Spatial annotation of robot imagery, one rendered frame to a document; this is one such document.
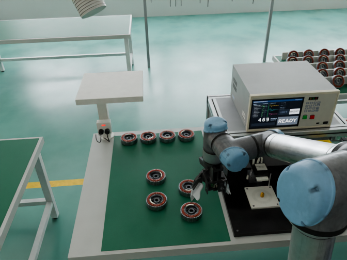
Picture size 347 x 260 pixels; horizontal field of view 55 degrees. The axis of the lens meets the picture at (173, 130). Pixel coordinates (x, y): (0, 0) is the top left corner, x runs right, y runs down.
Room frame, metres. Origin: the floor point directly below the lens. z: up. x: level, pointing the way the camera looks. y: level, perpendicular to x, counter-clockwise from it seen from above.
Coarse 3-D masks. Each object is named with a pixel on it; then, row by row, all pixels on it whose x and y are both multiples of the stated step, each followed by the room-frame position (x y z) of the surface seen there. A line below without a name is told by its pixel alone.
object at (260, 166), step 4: (252, 160) 1.43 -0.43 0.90; (256, 160) 1.43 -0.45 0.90; (260, 160) 1.43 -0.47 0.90; (256, 164) 1.38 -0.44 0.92; (260, 164) 1.37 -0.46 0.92; (264, 164) 1.37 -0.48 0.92; (252, 168) 1.38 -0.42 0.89; (256, 168) 1.34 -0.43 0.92; (260, 168) 1.34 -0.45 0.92; (264, 168) 1.34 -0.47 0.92; (252, 172) 1.42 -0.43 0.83; (256, 172) 1.32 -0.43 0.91; (260, 172) 1.32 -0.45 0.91; (264, 172) 1.32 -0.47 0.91; (268, 172) 1.32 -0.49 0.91; (256, 176) 1.32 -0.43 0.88; (260, 176) 1.32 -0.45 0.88; (264, 176) 1.32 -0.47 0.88; (260, 180) 1.30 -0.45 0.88; (264, 180) 1.30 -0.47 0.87; (268, 180) 1.30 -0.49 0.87
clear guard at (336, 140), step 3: (306, 138) 1.40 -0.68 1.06; (309, 138) 1.40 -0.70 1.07; (312, 138) 1.40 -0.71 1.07; (315, 138) 1.40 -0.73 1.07; (318, 138) 1.40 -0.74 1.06; (321, 138) 1.40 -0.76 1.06; (324, 138) 1.39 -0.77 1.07; (327, 138) 1.39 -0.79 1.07; (330, 138) 1.39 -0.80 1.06; (333, 138) 1.39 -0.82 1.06; (336, 138) 1.39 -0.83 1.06; (339, 138) 1.39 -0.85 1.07; (342, 138) 1.39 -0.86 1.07; (345, 138) 1.39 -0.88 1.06; (333, 141) 1.37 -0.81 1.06; (336, 141) 1.37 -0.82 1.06; (339, 141) 1.36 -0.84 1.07; (342, 141) 1.36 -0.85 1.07; (345, 141) 1.36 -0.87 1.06
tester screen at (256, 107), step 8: (256, 104) 1.40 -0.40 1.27; (264, 104) 1.40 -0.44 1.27; (272, 104) 1.41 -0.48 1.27; (280, 104) 1.41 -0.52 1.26; (288, 104) 1.41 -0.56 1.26; (296, 104) 1.42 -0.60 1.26; (256, 112) 1.40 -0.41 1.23; (264, 112) 1.41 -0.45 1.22; (272, 112) 1.41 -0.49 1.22; (256, 120) 1.40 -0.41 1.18; (272, 120) 1.41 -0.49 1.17
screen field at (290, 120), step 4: (292, 116) 1.41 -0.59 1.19; (296, 116) 1.42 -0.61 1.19; (280, 120) 1.41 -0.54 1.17; (284, 120) 1.41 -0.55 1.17; (288, 120) 1.41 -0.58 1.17; (292, 120) 1.41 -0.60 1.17; (296, 120) 1.42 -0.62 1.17; (280, 124) 1.41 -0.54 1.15; (284, 124) 1.41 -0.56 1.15; (288, 124) 1.41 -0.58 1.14
